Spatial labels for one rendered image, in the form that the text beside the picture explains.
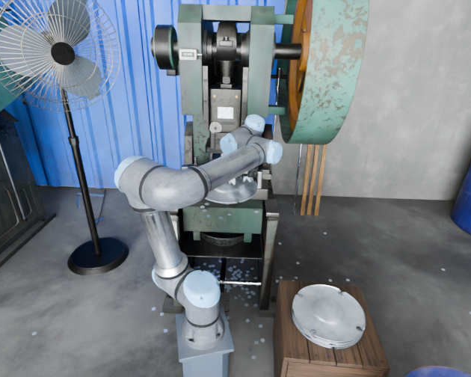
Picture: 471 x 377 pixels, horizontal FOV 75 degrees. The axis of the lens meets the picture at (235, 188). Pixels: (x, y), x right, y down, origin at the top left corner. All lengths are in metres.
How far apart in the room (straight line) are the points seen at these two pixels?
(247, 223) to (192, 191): 0.79
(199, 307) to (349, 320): 0.65
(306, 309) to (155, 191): 0.87
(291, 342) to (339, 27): 1.13
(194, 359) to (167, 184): 0.63
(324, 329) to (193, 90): 1.12
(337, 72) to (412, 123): 2.02
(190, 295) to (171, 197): 0.37
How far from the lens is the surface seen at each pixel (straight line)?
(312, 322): 1.37
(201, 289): 1.03
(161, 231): 0.96
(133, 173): 0.84
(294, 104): 1.71
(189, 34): 1.41
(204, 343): 1.15
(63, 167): 3.34
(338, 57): 1.16
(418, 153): 3.26
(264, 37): 1.40
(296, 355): 1.31
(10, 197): 2.66
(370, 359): 1.38
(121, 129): 2.96
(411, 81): 3.02
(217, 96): 1.47
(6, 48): 1.78
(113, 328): 1.89
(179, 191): 0.77
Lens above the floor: 1.40
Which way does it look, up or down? 27 degrees down
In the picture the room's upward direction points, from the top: 2 degrees clockwise
